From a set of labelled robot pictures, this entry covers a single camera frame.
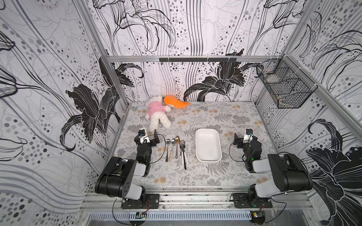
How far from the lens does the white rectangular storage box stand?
877 mm

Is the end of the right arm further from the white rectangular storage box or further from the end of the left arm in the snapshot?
the end of the left arm

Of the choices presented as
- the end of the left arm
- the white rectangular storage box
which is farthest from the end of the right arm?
the end of the left arm
